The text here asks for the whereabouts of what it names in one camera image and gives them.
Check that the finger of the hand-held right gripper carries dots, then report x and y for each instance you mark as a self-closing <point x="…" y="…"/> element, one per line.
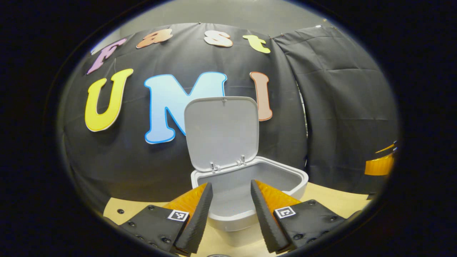
<point x="387" y="148"/>
<point x="378" y="166"/>

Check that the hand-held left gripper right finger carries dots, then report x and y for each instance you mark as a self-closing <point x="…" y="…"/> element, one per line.
<point x="266" y="225"/>

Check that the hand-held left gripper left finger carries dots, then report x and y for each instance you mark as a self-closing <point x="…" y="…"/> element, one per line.
<point x="198" y="225"/>

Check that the white desktop garbage bin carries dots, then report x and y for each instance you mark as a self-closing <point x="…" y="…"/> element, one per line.
<point x="221" y="132"/>

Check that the wooden desktop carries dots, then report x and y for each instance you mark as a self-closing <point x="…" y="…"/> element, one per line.
<point x="335" y="200"/>

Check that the black backdrop cloth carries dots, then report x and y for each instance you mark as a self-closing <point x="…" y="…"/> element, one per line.
<point x="142" y="167"/>

